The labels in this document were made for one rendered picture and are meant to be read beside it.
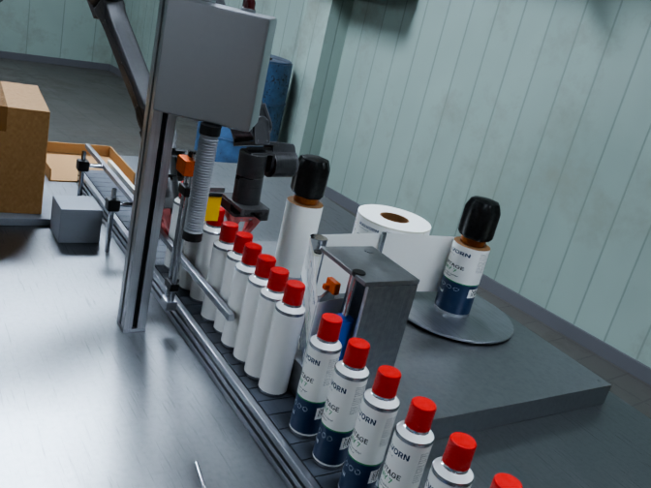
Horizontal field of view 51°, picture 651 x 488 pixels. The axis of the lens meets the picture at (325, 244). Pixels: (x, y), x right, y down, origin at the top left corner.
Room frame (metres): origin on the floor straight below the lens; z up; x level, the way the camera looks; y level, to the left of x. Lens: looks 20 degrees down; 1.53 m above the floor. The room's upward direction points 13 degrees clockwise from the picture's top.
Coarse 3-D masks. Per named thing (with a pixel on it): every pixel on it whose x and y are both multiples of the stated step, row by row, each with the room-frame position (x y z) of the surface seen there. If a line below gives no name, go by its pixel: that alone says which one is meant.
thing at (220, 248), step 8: (224, 224) 1.23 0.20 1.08; (232, 224) 1.25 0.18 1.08; (224, 232) 1.23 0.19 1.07; (232, 232) 1.23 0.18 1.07; (216, 240) 1.24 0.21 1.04; (224, 240) 1.23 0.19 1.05; (232, 240) 1.23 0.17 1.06; (216, 248) 1.22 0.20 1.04; (224, 248) 1.22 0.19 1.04; (216, 256) 1.22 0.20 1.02; (224, 256) 1.22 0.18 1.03; (216, 264) 1.22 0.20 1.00; (224, 264) 1.22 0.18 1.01; (208, 272) 1.23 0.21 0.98; (216, 272) 1.22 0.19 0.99; (208, 280) 1.23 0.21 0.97; (216, 280) 1.22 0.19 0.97; (216, 288) 1.22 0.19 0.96; (208, 304) 1.22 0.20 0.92; (208, 312) 1.22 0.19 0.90; (208, 320) 1.22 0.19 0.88
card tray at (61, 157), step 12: (48, 144) 2.22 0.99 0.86; (60, 144) 2.24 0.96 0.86; (72, 144) 2.26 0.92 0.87; (84, 144) 2.29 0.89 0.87; (48, 156) 2.17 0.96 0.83; (60, 156) 2.20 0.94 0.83; (72, 156) 2.23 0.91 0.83; (108, 156) 2.33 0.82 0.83; (48, 168) 1.96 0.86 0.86; (60, 168) 2.07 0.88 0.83; (72, 168) 2.10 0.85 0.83; (96, 168) 2.16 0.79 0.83; (120, 168) 2.21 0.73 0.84; (60, 180) 1.97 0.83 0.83; (72, 180) 1.99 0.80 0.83; (132, 180) 2.11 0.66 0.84
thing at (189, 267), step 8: (88, 144) 1.97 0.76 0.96; (96, 152) 1.91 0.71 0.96; (96, 160) 1.87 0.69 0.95; (104, 168) 1.80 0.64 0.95; (112, 176) 1.73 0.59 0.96; (120, 184) 1.68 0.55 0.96; (128, 192) 1.64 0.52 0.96; (160, 232) 1.42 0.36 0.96; (168, 240) 1.39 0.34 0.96; (168, 248) 1.38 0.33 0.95; (184, 256) 1.33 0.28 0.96; (184, 264) 1.30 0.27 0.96; (192, 264) 1.29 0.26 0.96; (192, 272) 1.26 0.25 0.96; (200, 280) 1.23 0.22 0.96; (208, 288) 1.20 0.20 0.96; (208, 296) 1.19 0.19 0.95; (216, 296) 1.17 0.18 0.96; (216, 304) 1.16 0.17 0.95; (224, 304) 1.15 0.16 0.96; (224, 312) 1.13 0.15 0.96; (232, 312) 1.13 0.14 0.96
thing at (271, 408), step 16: (96, 176) 1.94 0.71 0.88; (128, 208) 1.74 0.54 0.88; (128, 224) 1.63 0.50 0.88; (160, 240) 1.57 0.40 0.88; (160, 256) 1.48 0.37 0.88; (160, 272) 1.40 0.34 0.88; (192, 304) 1.28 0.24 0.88; (208, 336) 1.17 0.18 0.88; (224, 352) 1.12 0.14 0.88; (240, 368) 1.08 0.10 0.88; (256, 384) 1.04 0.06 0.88; (256, 400) 0.99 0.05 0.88; (272, 400) 1.00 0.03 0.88; (288, 400) 1.01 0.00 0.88; (272, 416) 0.96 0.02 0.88; (288, 416) 0.97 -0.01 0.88; (288, 432) 0.93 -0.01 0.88; (304, 448) 0.89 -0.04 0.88; (304, 464) 0.86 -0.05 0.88; (320, 480) 0.83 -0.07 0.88; (336, 480) 0.84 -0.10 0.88
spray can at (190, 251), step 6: (204, 222) 1.34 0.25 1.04; (186, 246) 1.34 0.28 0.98; (192, 246) 1.33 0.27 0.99; (186, 252) 1.34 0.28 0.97; (192, 252) 1.33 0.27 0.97; (192, 258) 1.33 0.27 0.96; (180, 276) 1.34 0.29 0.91; (186, 276) 1.33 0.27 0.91; (180, 282) 1.34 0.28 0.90; (186, 282) 1.33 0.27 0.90; (180, 288) 1.33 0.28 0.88; (186, 288) 1.33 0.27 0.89
